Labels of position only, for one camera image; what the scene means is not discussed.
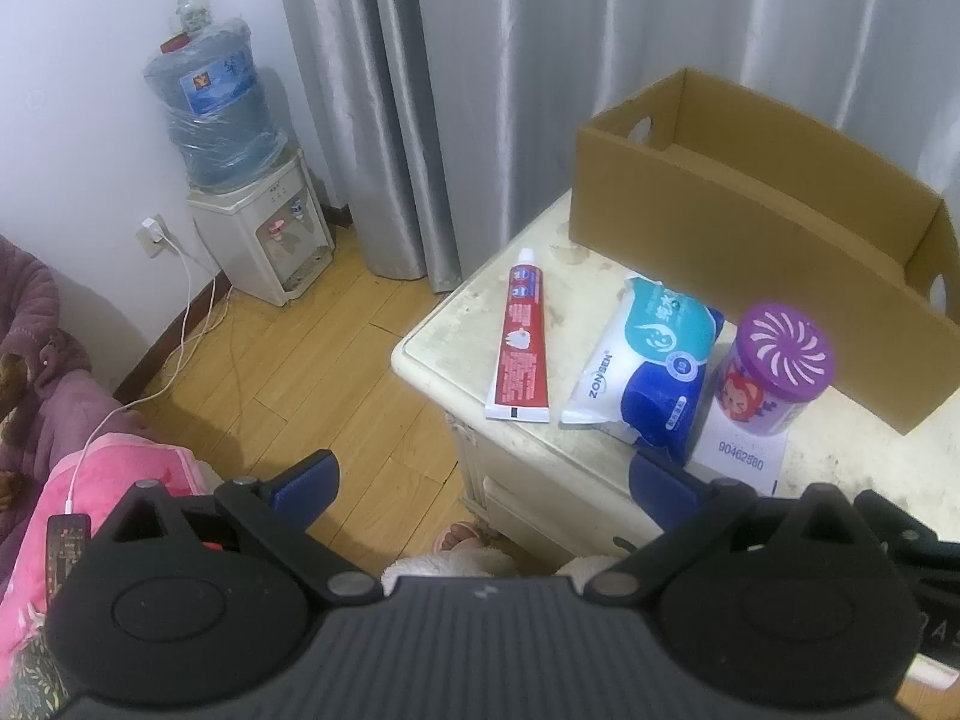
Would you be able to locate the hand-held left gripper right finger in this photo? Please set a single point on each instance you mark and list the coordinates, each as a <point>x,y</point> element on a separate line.
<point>660,481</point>

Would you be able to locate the pink blanket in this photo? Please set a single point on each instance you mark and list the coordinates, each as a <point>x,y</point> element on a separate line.
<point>112,480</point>

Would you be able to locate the blue wet wipes pack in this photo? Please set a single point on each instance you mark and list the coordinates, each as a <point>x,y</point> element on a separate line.
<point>637,367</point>

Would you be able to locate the blue water jug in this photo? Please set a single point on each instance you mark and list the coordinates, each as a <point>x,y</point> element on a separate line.
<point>210,127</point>

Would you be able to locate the white wall charger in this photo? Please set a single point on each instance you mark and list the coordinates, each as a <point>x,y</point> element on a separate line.
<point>155,231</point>

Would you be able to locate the red toothpaste tube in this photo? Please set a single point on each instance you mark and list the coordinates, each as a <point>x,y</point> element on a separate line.
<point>519,345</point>

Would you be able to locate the brown cardboard box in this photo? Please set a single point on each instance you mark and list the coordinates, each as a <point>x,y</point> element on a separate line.
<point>712,202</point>

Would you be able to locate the purple fleece robe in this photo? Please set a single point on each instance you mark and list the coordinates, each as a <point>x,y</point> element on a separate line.
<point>45,390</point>

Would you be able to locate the white water dispenser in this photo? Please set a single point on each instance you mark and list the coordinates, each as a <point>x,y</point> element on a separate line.
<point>247,240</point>

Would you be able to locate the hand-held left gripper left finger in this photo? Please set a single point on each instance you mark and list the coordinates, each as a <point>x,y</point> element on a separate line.
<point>304,481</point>

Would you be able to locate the black phone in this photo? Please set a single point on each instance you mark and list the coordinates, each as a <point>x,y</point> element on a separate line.
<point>67,547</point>

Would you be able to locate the white fluffy cloth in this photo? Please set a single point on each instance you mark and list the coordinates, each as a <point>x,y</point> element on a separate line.
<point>450,566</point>

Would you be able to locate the pink slipper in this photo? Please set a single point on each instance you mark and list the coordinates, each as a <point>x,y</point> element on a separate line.
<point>456,537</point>

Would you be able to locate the purple air freshener can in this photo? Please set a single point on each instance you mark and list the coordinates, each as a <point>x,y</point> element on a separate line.
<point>780,360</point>

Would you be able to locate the white rectangular box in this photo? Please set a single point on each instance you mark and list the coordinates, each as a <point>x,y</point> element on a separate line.
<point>739,459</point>

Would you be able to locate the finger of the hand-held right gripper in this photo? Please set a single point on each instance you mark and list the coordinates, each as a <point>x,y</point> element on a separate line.
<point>892,514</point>

